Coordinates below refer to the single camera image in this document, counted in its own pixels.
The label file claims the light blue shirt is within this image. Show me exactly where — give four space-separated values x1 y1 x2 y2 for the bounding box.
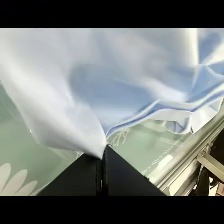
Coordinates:
0 27 224 160

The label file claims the silver frame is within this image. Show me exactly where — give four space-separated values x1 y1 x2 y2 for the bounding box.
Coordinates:
149 109 224 197

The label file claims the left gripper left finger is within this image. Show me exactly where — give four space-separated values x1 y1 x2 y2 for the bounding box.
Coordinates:
38 152 104 197

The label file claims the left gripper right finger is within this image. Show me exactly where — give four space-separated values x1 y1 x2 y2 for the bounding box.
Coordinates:
101 144 166 197

